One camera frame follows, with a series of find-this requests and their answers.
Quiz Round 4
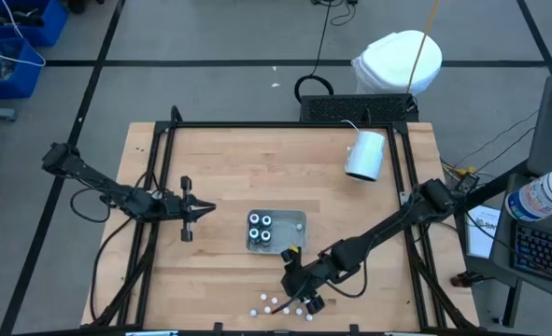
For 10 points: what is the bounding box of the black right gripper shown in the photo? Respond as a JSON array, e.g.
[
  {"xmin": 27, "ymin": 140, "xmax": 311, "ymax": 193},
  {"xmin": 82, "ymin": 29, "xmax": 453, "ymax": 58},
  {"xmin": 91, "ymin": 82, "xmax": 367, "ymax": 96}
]
[{"xmin": 270, "ymin": 247, "xmax": 338, "ymax": 315}]

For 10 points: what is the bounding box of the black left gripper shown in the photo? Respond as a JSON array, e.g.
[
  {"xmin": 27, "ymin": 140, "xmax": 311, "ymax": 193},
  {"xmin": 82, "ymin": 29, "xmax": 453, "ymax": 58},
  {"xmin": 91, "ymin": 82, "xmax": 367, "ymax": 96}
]
[{"xmin": 161, "ymin": 175, "xmax": 218, "ymax": 243}]

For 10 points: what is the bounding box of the clear plastic tray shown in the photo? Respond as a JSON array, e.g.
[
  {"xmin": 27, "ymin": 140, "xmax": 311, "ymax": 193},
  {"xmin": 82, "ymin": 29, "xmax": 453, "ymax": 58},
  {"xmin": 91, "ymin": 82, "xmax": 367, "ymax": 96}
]
[{"xmin": 245, "ymin": 208, "xmax": 308, "ymax": 256}]

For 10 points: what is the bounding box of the white cylinder with black opening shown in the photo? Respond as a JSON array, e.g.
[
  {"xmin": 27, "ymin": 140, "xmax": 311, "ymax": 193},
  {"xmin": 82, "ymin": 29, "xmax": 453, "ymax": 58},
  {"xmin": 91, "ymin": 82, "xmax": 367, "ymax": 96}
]
[{"xmin": 344, "ymin": 130, "xmax": 388, "ymax": 183}]

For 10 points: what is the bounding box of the black vented computer case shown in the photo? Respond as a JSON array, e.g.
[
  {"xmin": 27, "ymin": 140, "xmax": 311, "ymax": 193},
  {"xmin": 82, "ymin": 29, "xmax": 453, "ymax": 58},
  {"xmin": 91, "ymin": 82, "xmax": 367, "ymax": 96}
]
[{"xmin": 299, "ymin": 92, "xmax": 420, "ymax": 125}]

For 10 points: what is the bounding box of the white printed paper sheet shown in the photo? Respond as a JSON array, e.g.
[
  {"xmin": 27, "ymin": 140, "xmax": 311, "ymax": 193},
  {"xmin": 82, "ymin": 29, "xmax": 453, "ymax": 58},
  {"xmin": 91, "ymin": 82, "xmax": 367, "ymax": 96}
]
[{"xmin": 464, "ymin": 203, "xmax": 502, "ymax": 259}]

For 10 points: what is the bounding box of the dark grey desk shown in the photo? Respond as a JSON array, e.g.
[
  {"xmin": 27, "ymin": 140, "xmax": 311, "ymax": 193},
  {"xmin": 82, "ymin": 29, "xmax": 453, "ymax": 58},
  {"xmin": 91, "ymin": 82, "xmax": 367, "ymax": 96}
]
[{"xmin": 461, "ymin": 158, "xmax": 552, "ymax": 328}]

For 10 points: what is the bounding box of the blue plastic storage bin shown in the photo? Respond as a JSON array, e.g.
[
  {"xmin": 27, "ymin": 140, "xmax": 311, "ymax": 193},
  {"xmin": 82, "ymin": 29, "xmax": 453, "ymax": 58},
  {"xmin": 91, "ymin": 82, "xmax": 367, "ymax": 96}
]
[
  {"xmin": 0, "ymin": 37, "xmax": 46, "ymax": 101},
  {"xmin": 0, "ymin": 0, "xmax": 70, "ymax": 49}
]

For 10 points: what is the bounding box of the white lined trash bin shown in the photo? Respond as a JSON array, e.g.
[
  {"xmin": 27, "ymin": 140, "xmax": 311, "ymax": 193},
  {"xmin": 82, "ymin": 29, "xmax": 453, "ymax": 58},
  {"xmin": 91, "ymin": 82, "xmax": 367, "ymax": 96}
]
[{"xmin": 350, "ymin": 29, "xmax": 444, "ymax": 97}]

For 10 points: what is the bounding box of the black backlit keyboard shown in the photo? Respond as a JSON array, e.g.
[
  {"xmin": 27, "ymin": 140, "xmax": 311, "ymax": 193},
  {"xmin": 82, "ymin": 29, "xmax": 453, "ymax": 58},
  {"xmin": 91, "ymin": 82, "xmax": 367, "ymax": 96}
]
[{"xmin": 512, "ymin": 221, "xmax": 552, "ymax": 287}]

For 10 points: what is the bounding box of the white wipes canister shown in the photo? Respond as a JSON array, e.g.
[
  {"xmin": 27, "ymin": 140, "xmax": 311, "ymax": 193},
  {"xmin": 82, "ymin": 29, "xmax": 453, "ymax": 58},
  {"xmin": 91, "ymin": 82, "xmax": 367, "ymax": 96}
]
[{"xmin": 504, "ymin": 165, "xmax": 552, "ymax": 223}]

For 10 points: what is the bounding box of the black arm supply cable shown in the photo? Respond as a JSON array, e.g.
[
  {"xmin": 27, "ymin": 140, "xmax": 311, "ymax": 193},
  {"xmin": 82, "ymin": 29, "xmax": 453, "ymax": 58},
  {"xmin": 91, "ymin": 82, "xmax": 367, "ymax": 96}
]
[{"xmin": 90, "ymin": 217, "xmax": 134, "ymax": 323}]

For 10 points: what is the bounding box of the black looped floor cable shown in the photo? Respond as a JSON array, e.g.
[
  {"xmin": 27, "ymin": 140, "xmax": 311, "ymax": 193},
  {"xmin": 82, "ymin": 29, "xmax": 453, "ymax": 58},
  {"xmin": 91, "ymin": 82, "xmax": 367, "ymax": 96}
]
[{"xmin": 293, "ymin": 0, "xmax": 336, "ymax": 105}]

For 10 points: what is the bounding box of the black cable bundle with plugs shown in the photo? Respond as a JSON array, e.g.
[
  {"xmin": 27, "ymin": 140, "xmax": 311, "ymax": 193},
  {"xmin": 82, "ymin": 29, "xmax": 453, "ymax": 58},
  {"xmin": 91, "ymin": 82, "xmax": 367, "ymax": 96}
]
[{"xmin": 310, "ymin": 0, "xmax": 360, "ymax": 27}]

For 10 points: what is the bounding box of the yellow hanging cable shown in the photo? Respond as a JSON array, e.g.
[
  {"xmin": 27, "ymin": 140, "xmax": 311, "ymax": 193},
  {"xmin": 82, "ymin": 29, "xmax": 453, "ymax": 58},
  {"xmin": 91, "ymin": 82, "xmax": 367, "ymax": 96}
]
[{"xmin": 405, "ymin": 0, "xmax": 441, "ymax": 94}]

